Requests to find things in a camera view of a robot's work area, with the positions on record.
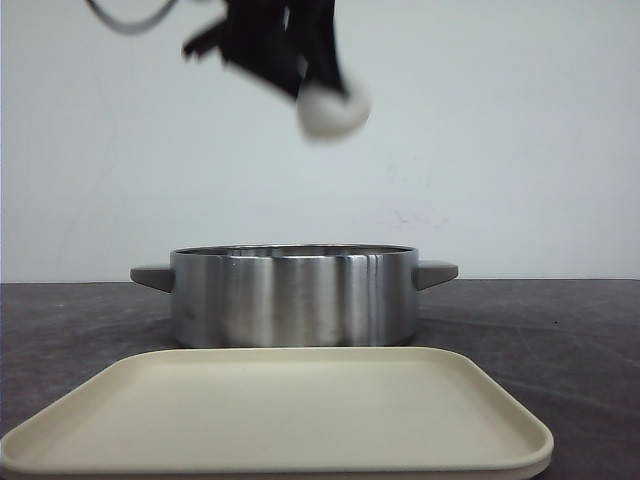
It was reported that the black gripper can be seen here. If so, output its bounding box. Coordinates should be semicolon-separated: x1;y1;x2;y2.
182;1;353;100

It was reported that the panda bun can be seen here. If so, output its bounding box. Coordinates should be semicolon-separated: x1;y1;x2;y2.
296;85;371;141

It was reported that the stainless steel steamer pot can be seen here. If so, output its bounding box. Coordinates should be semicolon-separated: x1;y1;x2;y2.
130;244;459;348

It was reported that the beige plastic tray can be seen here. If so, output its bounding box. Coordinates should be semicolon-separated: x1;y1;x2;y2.
1;347;554;479

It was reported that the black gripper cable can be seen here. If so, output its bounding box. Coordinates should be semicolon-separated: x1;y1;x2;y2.
84;0;176;35

